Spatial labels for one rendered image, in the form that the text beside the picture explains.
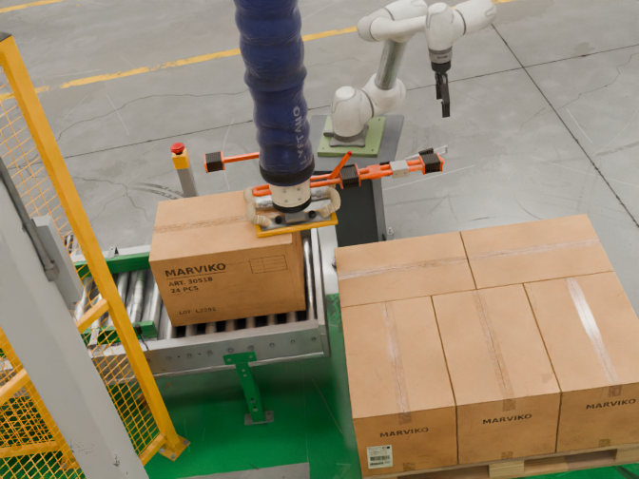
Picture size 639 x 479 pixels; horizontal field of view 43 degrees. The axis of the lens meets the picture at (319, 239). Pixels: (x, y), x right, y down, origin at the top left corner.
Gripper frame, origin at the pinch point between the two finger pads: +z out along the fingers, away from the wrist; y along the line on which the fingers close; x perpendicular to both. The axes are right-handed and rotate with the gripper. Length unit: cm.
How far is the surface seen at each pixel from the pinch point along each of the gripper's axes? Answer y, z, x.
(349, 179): 2.9, 26.7, -40.3
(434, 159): -4.6, 28.5, -4.1
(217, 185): -156, 134, -126
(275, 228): 14, 38, -73
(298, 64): 8, -32, -53
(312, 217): 11, 38, -58
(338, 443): 53, 135, -63
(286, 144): 11, 0, -62
